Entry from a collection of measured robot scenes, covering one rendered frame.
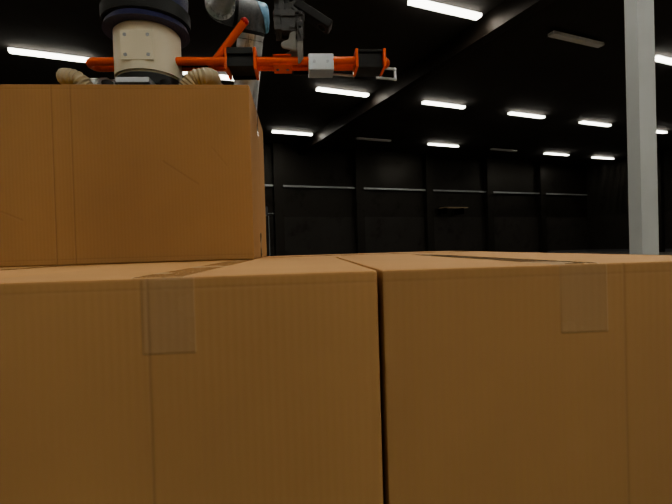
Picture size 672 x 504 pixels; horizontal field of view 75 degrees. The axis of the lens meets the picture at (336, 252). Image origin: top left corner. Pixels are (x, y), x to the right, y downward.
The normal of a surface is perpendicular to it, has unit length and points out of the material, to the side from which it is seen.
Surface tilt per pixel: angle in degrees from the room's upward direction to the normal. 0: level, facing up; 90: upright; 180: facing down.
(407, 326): 90
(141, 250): 90
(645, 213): 90
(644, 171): 90
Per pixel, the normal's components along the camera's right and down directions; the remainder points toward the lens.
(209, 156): 0.08, 0.01
